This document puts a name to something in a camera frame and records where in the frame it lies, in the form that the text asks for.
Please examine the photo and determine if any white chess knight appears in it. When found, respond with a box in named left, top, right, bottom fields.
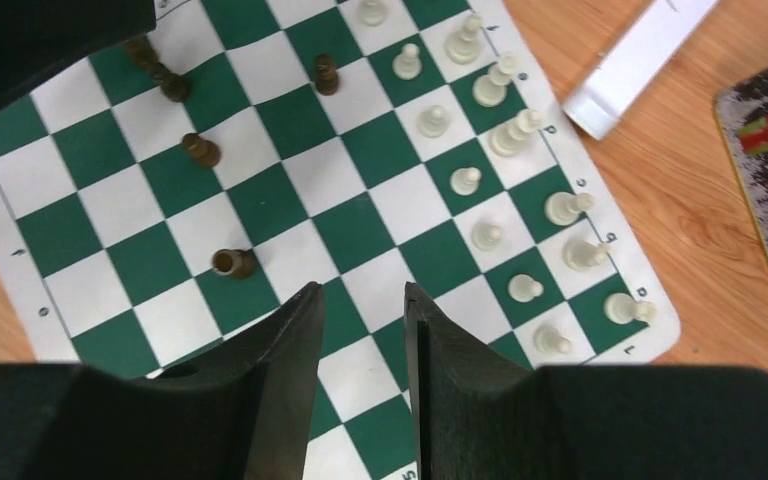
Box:
left=562, top=238, right=610, bottom=271

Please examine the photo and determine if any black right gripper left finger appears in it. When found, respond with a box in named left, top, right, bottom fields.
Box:
left=145, top=282, right=325, bottom=479

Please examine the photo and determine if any dark brown chess piece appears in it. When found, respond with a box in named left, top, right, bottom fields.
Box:
left=313, top=54, right=340, bottom=96
left=211, top=249, right=257, bottom=280
left=181, top=133, right=221, bottom=168
left=122, top=36, right=191, bottom=103

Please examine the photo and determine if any centre metal rack pole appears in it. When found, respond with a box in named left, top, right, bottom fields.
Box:
left=562, top=0, right=718, bottom=140

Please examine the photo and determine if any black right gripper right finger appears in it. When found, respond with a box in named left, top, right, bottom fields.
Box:
left=404, top=282, right=557, bottom=479

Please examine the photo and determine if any white chess king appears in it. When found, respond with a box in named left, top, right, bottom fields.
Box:
left=472, top=52, right=519, bottom=108

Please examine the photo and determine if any white chess rook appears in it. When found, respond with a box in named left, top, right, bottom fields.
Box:
left=603, top=293, right=657, bottom=325

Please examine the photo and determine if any green white chess mat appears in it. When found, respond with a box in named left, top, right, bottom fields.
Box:
left=0, top=1, right=680, bottom=479

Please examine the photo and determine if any white chess queen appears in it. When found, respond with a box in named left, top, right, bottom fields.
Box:
left=488, top=108, right=544, bottom=157

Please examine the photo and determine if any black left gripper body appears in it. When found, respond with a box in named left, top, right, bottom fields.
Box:
left=0, top=0, right=157, bottom=111

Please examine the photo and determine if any white chess pawn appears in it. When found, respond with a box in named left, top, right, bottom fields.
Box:
left=450, top=167, right=482, bottom=196
left=471, top=221, right=504, bottom=251
left=507, top=274, right=545, bottom=303
left=533, top=325, right=572, bottom=355
left=417, top=105, right=451, bottom=138
left=357, top=0, right=389, bottom=27
left=392, top=43, right=422, bottom=81

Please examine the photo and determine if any white chess bishop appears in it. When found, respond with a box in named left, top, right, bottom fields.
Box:
left=444, top=13, right=483, bottom=65
left=544, top=191, right=595, bottom=226

